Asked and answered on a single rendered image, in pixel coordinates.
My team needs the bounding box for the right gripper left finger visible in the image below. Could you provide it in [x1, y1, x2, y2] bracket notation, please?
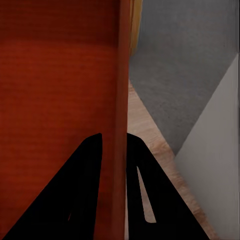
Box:
[3, 133, 103, 240]

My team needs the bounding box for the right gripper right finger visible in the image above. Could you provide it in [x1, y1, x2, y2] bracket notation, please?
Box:
[126, 133, 210, 240]

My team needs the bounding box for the storage box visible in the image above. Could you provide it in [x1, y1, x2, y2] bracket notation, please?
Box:
[0, 0, 131, 240]

